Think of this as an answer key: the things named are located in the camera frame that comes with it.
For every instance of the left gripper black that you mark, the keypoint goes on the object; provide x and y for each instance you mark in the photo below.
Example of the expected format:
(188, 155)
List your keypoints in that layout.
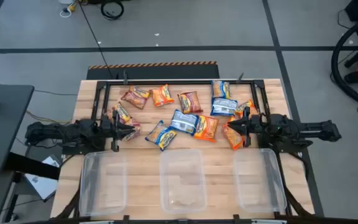
(107, 128)

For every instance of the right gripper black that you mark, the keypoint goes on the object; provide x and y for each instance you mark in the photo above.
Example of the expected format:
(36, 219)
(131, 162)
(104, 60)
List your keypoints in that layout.
(255, 126)

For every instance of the red Maruchan ramen packet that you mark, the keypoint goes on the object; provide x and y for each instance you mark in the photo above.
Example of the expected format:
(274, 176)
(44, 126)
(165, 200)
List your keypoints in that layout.
(190, 102)
(135, 97)
(123, 113)
(135, 123)

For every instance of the orange Maruchan ramen packet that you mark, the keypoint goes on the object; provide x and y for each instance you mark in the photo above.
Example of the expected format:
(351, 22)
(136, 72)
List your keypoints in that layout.
(162, 96)
(240, 108)
(207, 128)
(233, 140)

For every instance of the blue Maruchan ramen packet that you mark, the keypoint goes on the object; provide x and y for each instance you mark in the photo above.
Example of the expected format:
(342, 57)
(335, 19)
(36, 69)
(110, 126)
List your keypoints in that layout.
(221, 89)
(183, 122)
(224, 106)
(161, 136)

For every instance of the clear plastic bin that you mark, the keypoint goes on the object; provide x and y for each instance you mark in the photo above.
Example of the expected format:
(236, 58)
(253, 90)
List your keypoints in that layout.
(102, 183)
(259, 180)
(182, 180)

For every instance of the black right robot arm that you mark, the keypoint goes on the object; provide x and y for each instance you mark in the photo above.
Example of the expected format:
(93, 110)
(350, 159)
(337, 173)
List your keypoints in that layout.
(306, 127)

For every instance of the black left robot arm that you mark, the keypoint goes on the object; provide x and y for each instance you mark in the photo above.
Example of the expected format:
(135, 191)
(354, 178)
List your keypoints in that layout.
(73, 132)

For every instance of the black hazard-striped floor mat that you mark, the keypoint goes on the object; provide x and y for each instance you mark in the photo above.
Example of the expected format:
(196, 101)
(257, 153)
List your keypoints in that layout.
(154, 72)

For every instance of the black diagonal support beam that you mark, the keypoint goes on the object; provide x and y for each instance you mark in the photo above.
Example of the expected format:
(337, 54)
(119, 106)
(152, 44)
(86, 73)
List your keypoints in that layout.
(33, 166)

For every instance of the orange shop vacuum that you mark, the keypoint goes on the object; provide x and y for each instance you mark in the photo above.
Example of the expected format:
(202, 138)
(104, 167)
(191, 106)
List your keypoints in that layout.
(333, 63)

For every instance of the black desk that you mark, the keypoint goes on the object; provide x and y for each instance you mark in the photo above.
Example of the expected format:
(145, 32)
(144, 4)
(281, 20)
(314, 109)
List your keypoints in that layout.
(2, 130)

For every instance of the yellow power plug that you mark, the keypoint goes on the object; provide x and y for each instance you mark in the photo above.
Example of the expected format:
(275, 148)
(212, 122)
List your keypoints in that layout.
(72, 5)

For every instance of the black metal rig frame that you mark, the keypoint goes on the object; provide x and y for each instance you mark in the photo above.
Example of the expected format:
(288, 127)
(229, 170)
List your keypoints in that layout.
(179, 82)

